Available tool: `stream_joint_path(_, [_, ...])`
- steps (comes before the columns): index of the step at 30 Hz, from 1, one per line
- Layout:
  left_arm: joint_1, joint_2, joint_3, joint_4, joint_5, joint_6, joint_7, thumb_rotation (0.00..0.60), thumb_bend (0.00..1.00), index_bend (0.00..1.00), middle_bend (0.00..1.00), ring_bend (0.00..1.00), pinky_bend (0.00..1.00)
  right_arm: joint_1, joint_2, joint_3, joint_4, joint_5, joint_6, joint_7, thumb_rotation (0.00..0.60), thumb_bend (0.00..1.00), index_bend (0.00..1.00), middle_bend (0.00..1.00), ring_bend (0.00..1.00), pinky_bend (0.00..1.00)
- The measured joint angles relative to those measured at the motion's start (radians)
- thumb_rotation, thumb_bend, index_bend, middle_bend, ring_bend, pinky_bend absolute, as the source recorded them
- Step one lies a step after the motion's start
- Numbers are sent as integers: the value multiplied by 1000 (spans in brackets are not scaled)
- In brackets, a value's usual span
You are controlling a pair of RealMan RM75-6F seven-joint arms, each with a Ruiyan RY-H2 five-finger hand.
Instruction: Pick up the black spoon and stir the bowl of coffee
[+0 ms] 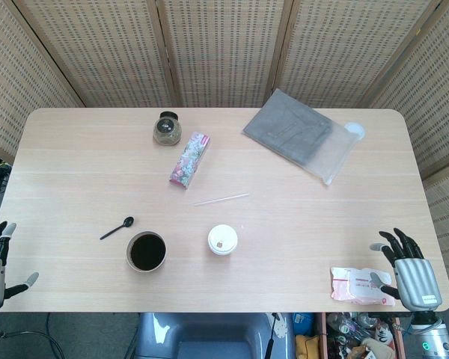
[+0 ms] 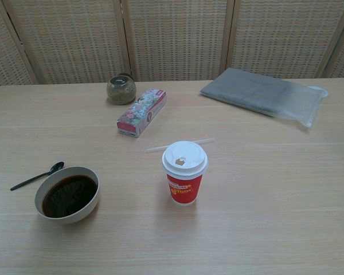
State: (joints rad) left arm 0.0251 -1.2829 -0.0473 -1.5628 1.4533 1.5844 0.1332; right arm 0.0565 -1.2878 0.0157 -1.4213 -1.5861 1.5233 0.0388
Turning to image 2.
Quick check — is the woven wicker folding screen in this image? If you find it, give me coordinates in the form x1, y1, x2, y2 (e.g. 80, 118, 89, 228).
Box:
0, 0, 344, 89

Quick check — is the pink floral cardboard box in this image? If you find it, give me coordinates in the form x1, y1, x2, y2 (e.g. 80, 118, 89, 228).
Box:
116, 88, 167, 139

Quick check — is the grey cloth in clear bag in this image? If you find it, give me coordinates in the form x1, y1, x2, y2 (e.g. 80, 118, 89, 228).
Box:
200, 67, 329, 128

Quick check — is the clear plastic straw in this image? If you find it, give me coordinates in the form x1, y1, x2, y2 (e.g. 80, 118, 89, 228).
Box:
145, 138, 215, 154

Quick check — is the round glass jar black lid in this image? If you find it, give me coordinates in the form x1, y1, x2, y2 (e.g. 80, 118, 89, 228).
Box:
106, 73, 137, 105

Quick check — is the black plastic spoon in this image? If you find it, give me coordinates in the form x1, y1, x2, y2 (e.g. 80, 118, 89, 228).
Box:
10, 162, 65, 191

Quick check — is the red paper cup white lid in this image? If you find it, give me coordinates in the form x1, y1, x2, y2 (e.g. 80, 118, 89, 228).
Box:
161, 140, 209, 207

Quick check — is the white bowl of dark liquid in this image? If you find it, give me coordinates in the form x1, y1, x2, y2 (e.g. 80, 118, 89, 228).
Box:
34, 166, 100, 225

